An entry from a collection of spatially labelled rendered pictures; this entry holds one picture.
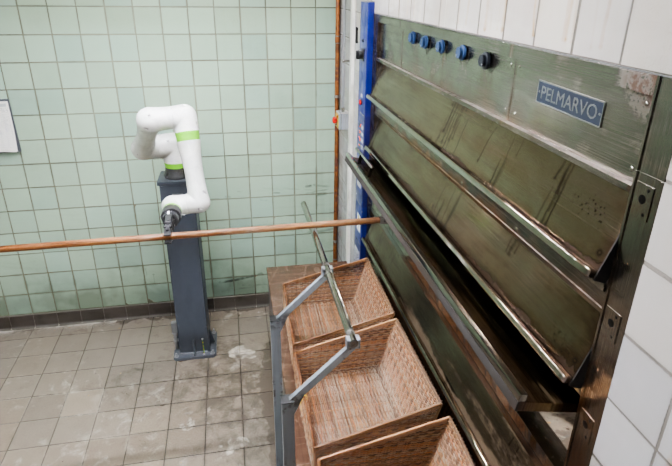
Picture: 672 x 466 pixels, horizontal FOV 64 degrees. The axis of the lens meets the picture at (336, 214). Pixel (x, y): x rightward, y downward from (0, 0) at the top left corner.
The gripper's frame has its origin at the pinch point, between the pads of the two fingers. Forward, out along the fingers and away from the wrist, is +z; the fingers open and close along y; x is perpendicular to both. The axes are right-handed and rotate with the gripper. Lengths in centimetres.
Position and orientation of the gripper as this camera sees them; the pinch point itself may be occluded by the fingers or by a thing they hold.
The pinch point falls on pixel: (167, 236)
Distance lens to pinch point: 250.3
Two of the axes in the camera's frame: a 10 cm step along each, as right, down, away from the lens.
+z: 2.1, 3.9, -9.0
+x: -9.8, 0.7, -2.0
